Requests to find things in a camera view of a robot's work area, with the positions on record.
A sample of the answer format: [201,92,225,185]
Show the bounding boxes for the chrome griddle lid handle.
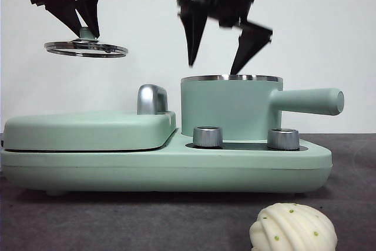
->
[136,84,169,116]

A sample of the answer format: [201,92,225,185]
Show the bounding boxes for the twisted white bun green specks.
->
[249,203,337,251]

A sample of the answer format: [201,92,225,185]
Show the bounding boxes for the mint green breakfast machine base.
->
[0,127,333,198]

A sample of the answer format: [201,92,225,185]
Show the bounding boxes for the silver control knob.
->
[267,128,300,150]
[192,126,223,148]

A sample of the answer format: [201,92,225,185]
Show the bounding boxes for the mint green pot with handle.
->
[180,73,345,143]

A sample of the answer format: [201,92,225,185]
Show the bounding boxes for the glass pot lid green knob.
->
[43,26,129,58]

